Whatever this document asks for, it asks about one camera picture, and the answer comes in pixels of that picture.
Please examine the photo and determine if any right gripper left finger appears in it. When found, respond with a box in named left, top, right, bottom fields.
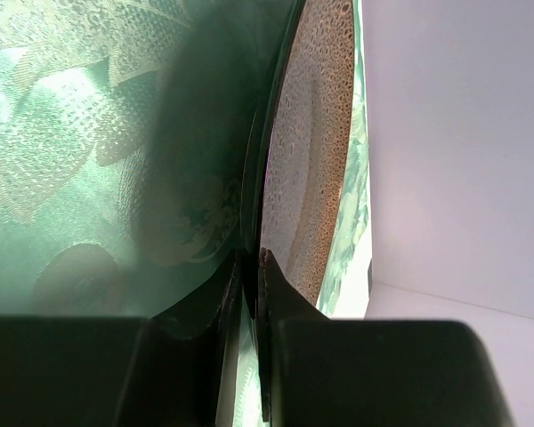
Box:
left=0, top=251, right=242, bottom=426

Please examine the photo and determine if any brown ceramic plate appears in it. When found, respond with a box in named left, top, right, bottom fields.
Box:
left=241, top=1, right=355, bottom=307

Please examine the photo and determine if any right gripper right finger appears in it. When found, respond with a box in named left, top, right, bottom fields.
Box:
left=255, top=249, right=514, bottom=426

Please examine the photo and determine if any green satin cloth napkin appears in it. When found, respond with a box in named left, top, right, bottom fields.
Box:
left=0, top=1, right=368, bottom=426

